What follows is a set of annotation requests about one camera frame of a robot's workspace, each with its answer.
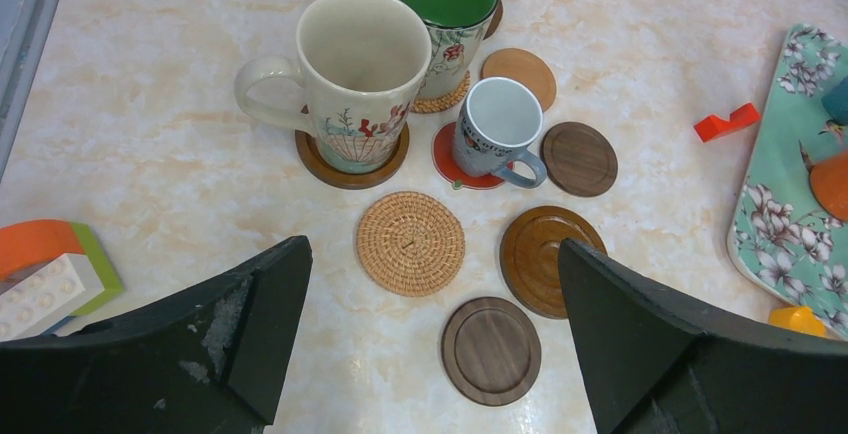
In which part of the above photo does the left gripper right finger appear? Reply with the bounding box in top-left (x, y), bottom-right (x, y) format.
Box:
top-left (558, 239), bottom-right (847, 433)

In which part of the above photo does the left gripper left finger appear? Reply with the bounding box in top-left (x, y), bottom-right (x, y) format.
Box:
top-left (1, 235), bottom-right (313, 433)

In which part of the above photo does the dark woven coaster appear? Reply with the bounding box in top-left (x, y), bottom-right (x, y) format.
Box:
top-left (440, 296), bottom-right (542, 407)

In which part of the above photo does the large brown wooden saucer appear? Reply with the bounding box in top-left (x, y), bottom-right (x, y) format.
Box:
top-left (500, 205), bottom-right (607, 319)

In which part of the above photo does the dark walnut coaster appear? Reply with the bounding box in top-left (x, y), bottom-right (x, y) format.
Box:
top-left (540, 121), bottom-right (618, 197)

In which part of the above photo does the medium brown round coaster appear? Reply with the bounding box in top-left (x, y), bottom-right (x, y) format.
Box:
top-left (295, 106), bottom-right (411, 190)

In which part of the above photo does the cork coaster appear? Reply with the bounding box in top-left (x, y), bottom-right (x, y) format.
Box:
top-left (355, 191), bottom-right (466, 297)

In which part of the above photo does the small grey cup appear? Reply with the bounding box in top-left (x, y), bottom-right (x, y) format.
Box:
top-left (452, 77), bottom-right (547, 189)

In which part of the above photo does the red round coaster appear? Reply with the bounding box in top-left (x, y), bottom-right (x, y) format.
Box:
top-left (431, 122), bottom-right (506, 190)

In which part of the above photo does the light wood coaster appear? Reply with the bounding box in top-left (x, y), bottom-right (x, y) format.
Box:
top-left (480, 48), bottom-right (557, 112)

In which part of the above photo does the woven rattan coaster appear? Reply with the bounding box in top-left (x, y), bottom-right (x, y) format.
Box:
top-left (412, 71), bottom-right (471, 114)

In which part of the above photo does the cream seashell mug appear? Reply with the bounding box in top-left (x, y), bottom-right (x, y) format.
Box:
top-left (234, 0), bottom-right (431, 174)

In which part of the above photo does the dark brown grooved coaster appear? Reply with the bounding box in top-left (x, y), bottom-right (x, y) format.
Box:
top-left (483, 0), bottom-right (503, 39)

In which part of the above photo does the orange plastic cup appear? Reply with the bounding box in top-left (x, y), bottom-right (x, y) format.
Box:
top-left (809, 151), bottom-right (847, 222)

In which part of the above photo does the yellow toy block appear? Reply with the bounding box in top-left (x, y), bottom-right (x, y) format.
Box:
top-left (768, 306), bottom-right (827, 338)

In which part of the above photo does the green patterned tray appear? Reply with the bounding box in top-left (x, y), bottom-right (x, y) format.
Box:
top-left (726, 23), bottom-right (847, 339)

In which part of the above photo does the orange toy block piece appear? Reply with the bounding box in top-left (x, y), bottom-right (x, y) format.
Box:
top-left (1, 219), bottom-right (124, 342)

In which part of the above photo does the orange toy handle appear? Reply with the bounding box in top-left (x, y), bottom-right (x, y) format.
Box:
top-left (693, 103), bottom-right (762, 143)

